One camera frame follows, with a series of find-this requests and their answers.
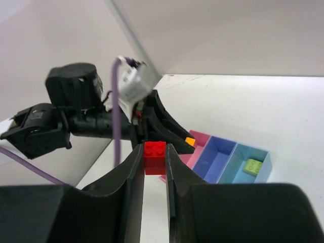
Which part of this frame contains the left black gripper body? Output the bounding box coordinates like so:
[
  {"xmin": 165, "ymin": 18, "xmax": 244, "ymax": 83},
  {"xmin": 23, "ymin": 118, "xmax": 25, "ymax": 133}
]
[{"xmin": 70, "ymin": 97, "xmax": 147, "ymax": 147}]

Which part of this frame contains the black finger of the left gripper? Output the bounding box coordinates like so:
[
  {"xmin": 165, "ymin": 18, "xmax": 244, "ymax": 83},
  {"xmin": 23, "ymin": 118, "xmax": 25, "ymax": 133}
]
[{"xmin": 146, "ymin": 90, "xmax": 194, "ymax": 154}]

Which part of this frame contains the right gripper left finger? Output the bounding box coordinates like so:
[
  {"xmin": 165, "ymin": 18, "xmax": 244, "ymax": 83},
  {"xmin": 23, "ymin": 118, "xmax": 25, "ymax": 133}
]
[{"xmin": 1, "ymin": 145, "xmax": 144, "ymax": 242}]

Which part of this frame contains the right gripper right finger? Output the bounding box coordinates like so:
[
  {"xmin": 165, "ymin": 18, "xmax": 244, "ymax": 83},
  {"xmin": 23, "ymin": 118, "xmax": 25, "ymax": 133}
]
[{"xmin": 166, "ymin": 144, "xmax": 323, "ymax": 242}]

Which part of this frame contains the red orange lego stack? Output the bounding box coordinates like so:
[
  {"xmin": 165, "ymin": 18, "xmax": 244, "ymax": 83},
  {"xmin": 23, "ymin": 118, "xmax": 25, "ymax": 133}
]
[{"xmin": 143, "ymin": 141, "xmax": 166, "ymax": 176}]

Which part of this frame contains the green lego brick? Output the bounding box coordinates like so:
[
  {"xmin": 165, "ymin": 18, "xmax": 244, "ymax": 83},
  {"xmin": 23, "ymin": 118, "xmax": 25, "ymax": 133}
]
[{"xmin": 243, "ymin": 158, "xmax": 263, "ymax": 176}]

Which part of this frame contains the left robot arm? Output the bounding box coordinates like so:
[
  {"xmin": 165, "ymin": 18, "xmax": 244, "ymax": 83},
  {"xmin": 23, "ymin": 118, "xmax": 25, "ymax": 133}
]
[{"xmin": 1, "ymin": 63, "xmax": 194, "ymax": 159}]

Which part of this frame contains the pink container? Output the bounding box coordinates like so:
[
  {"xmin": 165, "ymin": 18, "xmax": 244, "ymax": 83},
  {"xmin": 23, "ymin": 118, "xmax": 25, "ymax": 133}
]
[{"xmin": 158, "ymin": 130, "xmax": 212, "ymax": 183}]

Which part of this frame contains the light blue container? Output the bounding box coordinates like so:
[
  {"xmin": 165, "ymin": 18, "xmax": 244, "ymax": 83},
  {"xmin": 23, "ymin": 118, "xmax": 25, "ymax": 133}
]
[{"xmin": 217, "ymin": 143, "xmax": 272, "ymax": 184}]

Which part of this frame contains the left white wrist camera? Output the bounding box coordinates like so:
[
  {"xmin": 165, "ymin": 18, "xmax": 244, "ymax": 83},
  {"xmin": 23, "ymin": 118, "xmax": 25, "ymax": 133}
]
[{"xmin": 118, "ymin": 59, "xmax": 160, "ymax": 119}]

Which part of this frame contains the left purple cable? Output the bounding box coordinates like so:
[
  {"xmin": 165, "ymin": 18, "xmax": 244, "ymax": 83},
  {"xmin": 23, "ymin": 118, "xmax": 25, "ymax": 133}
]
[{"xmin": 0, "ymin": 56, "xmax": 139, "ymax": 185}]

